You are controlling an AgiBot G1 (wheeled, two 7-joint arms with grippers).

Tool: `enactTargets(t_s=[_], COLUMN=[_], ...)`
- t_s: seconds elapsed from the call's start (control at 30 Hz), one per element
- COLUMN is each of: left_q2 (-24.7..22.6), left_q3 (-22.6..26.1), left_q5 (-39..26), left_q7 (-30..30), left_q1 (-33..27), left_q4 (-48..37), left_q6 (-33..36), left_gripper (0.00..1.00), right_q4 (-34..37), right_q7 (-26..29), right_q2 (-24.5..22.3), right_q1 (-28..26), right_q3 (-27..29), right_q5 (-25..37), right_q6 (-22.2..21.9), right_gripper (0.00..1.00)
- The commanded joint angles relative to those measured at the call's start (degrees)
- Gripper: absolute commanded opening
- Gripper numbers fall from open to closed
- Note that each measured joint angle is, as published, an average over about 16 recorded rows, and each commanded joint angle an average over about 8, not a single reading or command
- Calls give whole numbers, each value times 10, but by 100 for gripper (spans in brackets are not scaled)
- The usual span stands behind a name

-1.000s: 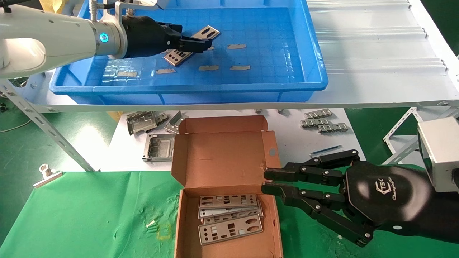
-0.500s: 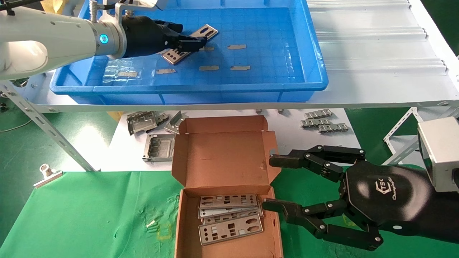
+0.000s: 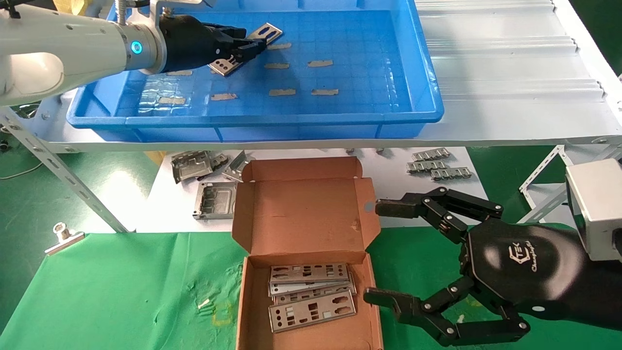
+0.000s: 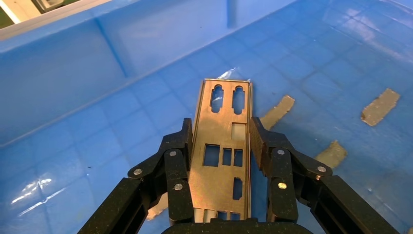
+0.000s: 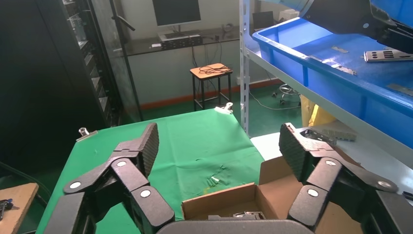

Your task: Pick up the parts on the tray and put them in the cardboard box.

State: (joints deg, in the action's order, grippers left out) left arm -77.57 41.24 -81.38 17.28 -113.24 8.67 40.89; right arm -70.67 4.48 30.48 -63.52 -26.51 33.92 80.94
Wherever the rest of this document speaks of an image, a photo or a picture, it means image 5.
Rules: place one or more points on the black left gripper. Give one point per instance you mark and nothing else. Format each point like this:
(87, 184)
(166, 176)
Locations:
(338, 16)

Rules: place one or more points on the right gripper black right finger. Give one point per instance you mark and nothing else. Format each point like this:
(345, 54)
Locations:
(329, 174)

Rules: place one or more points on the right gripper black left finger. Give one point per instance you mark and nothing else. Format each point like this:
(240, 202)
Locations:
(129, 174)

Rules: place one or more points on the silver metal shield plate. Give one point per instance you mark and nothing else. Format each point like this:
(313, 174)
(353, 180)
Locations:
(387, 55)
(250, 215)

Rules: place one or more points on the large blue plastic tray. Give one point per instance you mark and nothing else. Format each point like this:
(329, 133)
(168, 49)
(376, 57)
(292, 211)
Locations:
(322, 84)

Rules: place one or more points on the brown cardboard box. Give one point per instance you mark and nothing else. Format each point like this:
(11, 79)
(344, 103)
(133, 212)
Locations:
(222, 197)

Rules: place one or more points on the small white box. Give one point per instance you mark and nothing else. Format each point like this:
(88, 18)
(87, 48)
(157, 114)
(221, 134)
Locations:
(288, 15)

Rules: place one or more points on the beige tape strip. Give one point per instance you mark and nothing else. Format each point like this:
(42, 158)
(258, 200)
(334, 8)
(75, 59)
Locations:
(400, 89)
(345, 69)
(339, 49)

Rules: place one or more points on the yellow bag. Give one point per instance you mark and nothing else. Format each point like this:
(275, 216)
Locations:
(317, 111)

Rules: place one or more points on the green table cloth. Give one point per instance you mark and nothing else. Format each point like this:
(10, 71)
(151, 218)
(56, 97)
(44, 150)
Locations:
(193, 139)

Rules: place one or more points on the pale tape scrap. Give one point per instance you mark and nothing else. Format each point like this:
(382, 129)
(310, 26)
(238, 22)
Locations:
(213, 180)

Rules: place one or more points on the chrome stool base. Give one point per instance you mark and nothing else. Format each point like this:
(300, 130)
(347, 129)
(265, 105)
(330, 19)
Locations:
(287, 92)

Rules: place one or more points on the wooden board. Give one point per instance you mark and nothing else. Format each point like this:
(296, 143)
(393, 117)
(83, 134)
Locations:
(19, 206)

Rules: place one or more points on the black equipment cabinet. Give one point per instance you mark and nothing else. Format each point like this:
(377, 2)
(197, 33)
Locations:
(48, 80)

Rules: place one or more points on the white metal shelf rack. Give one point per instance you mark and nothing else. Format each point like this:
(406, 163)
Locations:
(244, 80)

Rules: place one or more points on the dark glass desk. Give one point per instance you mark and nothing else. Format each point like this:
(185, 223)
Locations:
(145, 48)

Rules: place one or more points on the small black tool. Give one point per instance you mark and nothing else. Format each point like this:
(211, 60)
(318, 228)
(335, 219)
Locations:
(5, 206)

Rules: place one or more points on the small wooden top stool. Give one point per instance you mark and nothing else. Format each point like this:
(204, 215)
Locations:
(209, 72)

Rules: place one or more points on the black laptop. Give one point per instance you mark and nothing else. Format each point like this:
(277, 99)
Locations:
(263, 20)

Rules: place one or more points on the black rack device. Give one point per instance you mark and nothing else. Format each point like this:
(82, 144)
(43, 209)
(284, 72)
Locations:
(182, 41)

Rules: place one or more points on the black computer monitor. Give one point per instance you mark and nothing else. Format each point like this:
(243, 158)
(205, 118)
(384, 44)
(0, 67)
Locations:
(176, 11)

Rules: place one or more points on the large grey metal bracket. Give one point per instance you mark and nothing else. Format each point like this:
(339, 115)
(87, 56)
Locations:
(342, 135)

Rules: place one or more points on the square grey metal bracket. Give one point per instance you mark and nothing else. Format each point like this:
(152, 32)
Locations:
(314, 135)

